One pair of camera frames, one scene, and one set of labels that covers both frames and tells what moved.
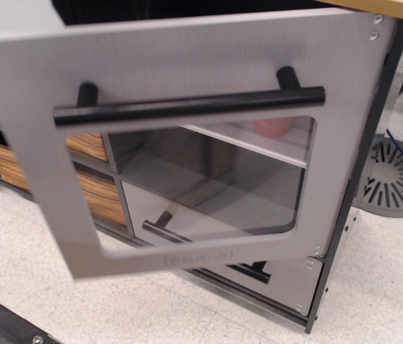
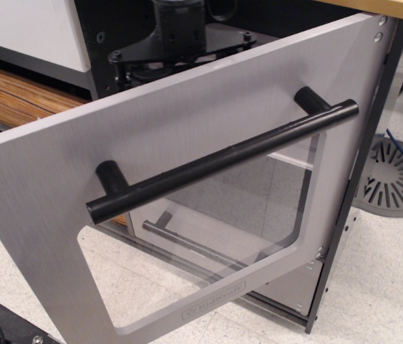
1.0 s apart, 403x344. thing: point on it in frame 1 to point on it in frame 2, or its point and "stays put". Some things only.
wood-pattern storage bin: x=91 y=145 to x=13 y=100
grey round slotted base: x=389 y=185 stays put
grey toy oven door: x=344 y=54 to x=33 y=185
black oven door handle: x=89 y=111 to x=315 y=112
